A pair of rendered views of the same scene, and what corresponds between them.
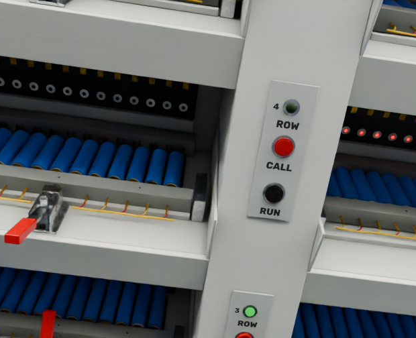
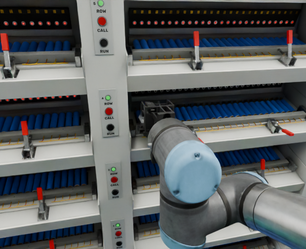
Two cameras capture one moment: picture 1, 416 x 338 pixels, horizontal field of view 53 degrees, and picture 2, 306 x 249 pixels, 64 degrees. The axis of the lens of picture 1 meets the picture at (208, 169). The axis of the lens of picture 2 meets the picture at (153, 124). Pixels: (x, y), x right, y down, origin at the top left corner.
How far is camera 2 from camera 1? 68 cm
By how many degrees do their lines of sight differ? 11
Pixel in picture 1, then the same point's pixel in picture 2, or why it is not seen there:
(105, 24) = not seen: outside the picture
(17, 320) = (242, 167)
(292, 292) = not seen: outside the picture
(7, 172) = (254, 117)
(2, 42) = (275, 79)
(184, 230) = not seen: outside the picture
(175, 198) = (302, 114)
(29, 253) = (271, 140)
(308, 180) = not seen: outside the picture
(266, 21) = not seen: outside the picture
